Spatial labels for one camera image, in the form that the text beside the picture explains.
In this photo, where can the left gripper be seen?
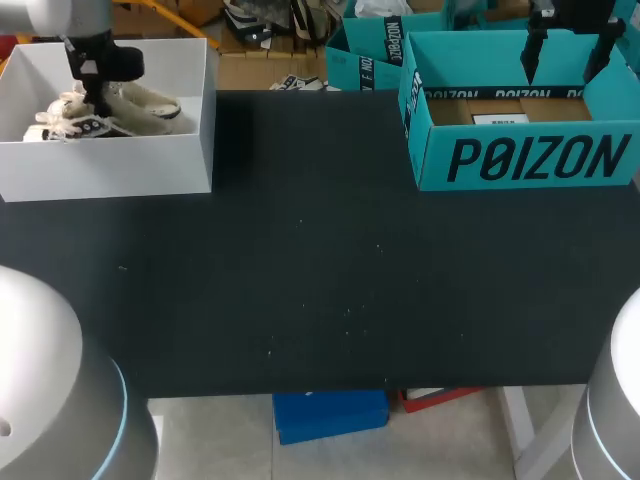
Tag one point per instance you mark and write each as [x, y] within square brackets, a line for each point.
[115, 62]

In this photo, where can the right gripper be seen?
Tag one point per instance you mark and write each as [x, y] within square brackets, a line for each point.
[575, 12]

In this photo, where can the cream shoe with dark trim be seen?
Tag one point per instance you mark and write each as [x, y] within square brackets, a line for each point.
[145, 112]

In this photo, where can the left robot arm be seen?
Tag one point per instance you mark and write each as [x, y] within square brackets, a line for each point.
[45, 390]

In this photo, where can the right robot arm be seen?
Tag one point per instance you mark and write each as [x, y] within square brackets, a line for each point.
[612, 400]

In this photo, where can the white shoebox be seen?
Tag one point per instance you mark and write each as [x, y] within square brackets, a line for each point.
[105, 165]

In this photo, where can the large teal box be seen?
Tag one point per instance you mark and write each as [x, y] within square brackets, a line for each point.
[525, 160]

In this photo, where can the brown cardboard box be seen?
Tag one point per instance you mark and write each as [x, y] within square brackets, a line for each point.
[250, 70]

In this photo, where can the teal box with dark band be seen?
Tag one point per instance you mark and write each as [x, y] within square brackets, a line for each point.
[365, 60]

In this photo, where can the red box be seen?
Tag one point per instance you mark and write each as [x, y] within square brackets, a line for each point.
[435, 397]

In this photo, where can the blue box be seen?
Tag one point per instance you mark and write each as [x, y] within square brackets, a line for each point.
[330, 415]

